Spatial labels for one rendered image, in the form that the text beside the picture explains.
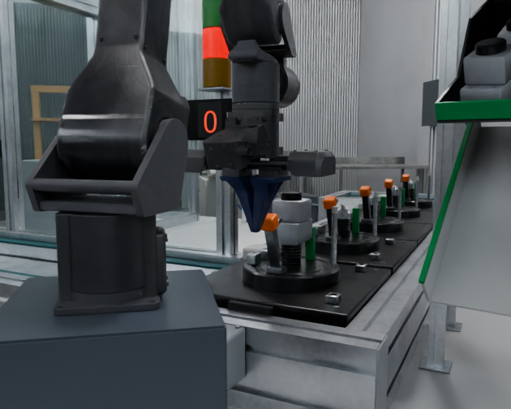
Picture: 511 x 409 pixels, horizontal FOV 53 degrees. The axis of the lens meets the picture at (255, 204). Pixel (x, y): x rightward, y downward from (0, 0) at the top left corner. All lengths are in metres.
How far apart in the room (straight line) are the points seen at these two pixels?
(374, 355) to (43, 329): 0.34
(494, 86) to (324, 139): 9.60
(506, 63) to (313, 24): 9.78
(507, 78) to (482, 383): 0.38
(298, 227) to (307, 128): 9.38
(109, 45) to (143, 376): 0.22
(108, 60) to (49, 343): 0.18
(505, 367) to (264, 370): 0.36
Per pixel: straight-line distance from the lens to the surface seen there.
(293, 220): 0.71
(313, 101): 10.13
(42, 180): 0.35
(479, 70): 0.60
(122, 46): 0.37
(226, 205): 0.93
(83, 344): 0.30
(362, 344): 0.55
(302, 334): 0.57
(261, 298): 0.66
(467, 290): 0.61
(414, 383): 0.72
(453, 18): 0.72
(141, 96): 0.34
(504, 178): 0.71
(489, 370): 0.79
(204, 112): 0.90
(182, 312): 0.33
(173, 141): 0.35
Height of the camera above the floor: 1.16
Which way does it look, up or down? 7 degrees down
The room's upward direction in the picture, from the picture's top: straight up
